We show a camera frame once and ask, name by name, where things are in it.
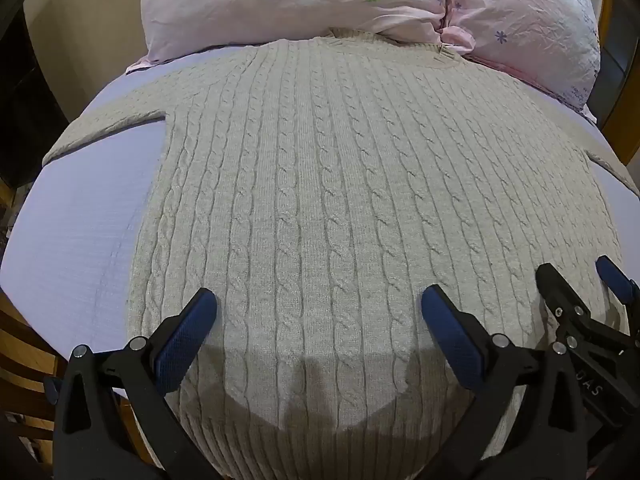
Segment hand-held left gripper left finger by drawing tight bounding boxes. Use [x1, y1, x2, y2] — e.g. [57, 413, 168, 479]
[52, 287, 220, 480]

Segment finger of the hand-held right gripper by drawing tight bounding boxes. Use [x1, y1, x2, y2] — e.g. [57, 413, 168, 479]
[535, 262, 594, 322]
[595, 254, 640, 307]

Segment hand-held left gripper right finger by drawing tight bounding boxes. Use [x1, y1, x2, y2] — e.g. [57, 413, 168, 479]
[421, 284, 597, 480]

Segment beige cable knit sweater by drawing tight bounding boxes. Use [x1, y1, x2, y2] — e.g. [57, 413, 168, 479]
[42, 27, 640, 480]

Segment lavender bed sheet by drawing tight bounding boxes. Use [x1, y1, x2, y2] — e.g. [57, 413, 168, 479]
[0, 35, 632, 471]

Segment pink and white floral pillow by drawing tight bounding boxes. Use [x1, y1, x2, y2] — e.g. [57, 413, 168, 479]
[440, 0, 602, 124]

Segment dark cabinet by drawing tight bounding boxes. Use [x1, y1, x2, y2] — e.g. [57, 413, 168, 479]
[0, 7, 68, 188]

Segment wooden bed frame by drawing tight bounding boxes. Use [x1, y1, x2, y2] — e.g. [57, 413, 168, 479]
[0, 287, 156, 480]

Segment wooden headboard post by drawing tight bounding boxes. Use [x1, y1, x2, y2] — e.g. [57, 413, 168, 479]
[596, 0, 640, 173]

